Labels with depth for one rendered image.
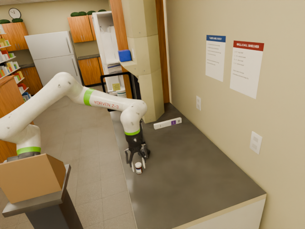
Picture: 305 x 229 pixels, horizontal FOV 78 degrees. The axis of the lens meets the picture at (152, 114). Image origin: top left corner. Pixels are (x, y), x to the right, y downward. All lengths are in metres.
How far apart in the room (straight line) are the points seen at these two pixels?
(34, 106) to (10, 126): 0.16
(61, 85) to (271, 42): 1.07
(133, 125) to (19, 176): 0.70
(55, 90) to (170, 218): 0.92
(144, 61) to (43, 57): 5.24
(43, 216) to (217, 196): 1.09
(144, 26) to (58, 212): 1.46
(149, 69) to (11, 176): 1.20
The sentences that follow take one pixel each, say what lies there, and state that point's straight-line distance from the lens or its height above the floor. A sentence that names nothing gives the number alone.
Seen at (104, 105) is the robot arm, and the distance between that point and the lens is 1.23.
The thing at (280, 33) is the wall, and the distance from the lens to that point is 0.99.
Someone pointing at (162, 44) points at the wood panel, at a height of 1.59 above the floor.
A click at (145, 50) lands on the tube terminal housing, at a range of 1.64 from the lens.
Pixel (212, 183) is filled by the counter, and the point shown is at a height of 0.94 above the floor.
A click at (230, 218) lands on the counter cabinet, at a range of 1.22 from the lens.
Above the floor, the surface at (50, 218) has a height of 0.74.
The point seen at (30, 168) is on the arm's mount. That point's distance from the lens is 1.30.
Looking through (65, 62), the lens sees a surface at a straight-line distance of 6.58.
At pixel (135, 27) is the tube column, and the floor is 1.79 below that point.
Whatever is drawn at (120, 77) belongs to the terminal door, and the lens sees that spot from 1.96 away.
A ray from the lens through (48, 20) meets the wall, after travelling 7.23.
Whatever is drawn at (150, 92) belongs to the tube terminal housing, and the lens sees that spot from 1.72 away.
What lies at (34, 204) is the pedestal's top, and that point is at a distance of 1.39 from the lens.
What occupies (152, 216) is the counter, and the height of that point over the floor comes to 0.94.
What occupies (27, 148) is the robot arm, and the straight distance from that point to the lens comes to 1.37.
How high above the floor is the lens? 1.82
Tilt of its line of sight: 26 degrees down
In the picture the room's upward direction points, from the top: 7 degrees counter-clockwise
